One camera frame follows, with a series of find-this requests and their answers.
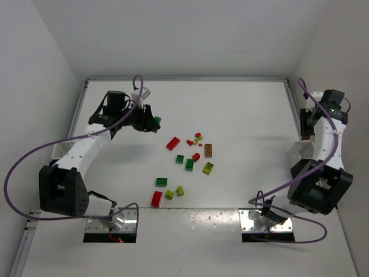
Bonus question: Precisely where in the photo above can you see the red orange lego stack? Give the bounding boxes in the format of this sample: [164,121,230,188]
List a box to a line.
[166,137,180,151]

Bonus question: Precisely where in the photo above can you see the dark green curved lego brick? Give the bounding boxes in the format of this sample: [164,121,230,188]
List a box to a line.
[176,155,185,164]

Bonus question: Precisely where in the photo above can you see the dark green 2x2 lego brick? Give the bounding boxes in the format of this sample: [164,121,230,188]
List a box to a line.
[156,178,168,187]
[185,159,194,172]

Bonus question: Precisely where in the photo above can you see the orange 2x4 lego plate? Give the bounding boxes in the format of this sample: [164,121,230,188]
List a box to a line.
[204,144,213,158]

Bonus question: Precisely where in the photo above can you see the lime 2x2 lego brick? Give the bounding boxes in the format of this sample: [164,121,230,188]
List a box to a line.
[202,162,214,175]

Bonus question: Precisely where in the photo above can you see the red curved lego brick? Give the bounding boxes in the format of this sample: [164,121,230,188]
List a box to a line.
[151,191,163,208]

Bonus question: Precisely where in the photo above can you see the dark green 2x4 lego brick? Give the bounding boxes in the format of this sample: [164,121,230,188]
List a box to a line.
[153,116,161,133]

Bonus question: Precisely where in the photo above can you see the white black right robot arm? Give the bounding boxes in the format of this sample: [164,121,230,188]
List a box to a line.
[261,89,353,224]

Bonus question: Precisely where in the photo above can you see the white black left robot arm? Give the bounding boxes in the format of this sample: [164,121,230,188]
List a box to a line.
[39,91,160,218]

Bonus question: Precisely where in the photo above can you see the white right slotted bin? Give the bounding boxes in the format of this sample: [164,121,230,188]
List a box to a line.
[286,140,314,168]

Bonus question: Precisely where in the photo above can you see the white slotted bin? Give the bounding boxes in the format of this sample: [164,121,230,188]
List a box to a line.
[51,141,74,160]
[286,140,314,168]

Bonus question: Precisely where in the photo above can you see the small lime lego brick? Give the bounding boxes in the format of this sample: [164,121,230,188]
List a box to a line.
[194,136,203,145]

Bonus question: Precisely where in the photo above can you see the white left slotted bin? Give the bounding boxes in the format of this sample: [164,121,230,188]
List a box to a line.
[51,141,74,160]

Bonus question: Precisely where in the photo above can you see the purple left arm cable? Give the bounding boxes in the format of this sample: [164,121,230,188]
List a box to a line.
[3,74,144,222]

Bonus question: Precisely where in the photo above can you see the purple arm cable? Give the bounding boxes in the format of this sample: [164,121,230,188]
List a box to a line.
[248,77,340,244]
[3,74,144,222]

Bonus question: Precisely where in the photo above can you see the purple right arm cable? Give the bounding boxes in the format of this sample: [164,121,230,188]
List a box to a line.
[248,77,340,244]

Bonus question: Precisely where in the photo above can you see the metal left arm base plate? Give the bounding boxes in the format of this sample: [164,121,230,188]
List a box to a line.
[85,209,137,234]

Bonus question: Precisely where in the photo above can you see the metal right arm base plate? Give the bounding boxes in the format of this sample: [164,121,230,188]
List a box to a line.
[239,208,293,234]

